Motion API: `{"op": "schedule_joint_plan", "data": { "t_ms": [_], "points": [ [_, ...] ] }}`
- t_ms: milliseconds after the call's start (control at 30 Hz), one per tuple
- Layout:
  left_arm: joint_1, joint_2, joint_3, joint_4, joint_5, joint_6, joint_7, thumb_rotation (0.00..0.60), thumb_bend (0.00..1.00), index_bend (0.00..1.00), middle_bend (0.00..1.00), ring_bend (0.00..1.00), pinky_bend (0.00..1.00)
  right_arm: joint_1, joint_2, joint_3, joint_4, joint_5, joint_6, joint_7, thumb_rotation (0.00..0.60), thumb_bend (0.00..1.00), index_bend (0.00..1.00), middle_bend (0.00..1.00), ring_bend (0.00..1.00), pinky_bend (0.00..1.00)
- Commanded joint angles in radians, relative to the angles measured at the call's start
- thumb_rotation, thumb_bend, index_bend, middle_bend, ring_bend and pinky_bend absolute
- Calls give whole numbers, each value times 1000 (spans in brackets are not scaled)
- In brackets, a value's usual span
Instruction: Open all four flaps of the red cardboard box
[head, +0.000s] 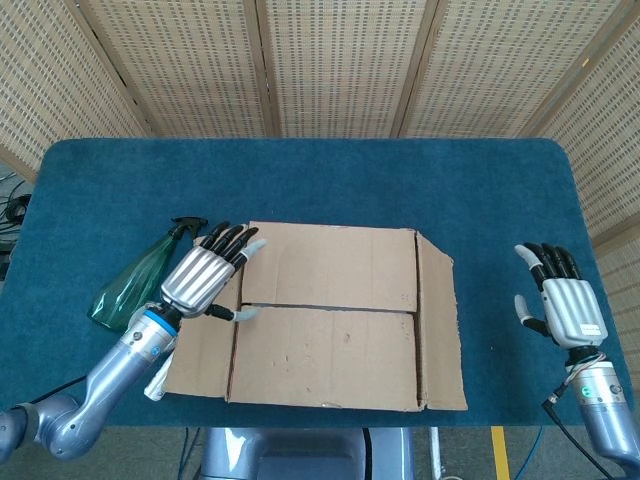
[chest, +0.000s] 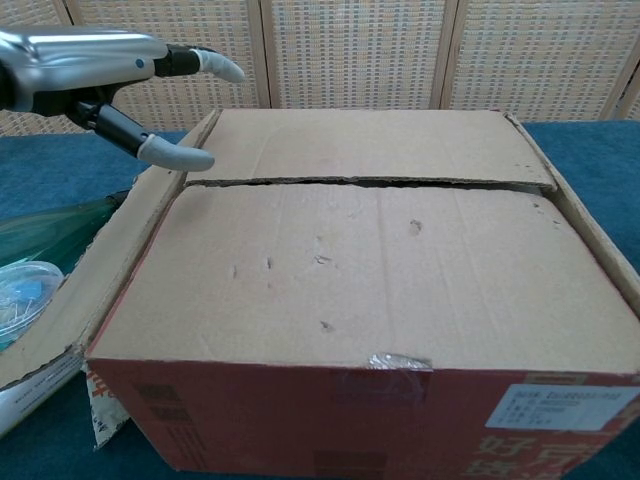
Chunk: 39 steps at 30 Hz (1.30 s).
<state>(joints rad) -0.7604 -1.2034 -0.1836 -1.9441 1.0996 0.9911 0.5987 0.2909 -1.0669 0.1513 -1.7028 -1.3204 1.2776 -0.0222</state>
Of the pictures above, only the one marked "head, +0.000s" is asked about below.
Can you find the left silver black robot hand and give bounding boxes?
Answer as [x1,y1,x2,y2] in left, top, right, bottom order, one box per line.
[160,221,269,324]

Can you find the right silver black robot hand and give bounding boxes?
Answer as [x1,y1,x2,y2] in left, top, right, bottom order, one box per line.
[513,242,609,350]

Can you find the red brown cardboard box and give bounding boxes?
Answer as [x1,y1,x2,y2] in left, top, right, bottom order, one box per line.
[163,221,469,413]

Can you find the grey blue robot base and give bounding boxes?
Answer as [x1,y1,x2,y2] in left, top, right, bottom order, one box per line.
[199,427,416,480]

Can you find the green plastic spray bottle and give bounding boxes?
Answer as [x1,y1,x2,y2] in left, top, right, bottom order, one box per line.
[86,216,210,333]

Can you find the white cylindrical tube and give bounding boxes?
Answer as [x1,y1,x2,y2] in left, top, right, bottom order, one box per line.
[143,355,174,403]

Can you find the blue carpet table cover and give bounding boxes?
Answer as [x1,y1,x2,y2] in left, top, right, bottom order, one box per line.
[0,138,632,429]

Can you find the white table leg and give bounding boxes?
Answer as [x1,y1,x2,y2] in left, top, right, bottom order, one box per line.
[428,427,444,480]

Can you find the woven bamboo folding screen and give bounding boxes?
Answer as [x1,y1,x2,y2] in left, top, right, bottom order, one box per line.
[0,0,640,351]

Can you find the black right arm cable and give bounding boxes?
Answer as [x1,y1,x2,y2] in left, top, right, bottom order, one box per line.
[542,389,627,480]

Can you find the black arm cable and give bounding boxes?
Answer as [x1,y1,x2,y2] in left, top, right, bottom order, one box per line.
[542,389,627,480]
[28,374,90,407]

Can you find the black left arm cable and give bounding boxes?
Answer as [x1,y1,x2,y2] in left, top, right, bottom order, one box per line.
[28,374,90,407]

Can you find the black floor cables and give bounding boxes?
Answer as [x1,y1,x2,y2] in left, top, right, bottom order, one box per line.
[0,169,34,237]

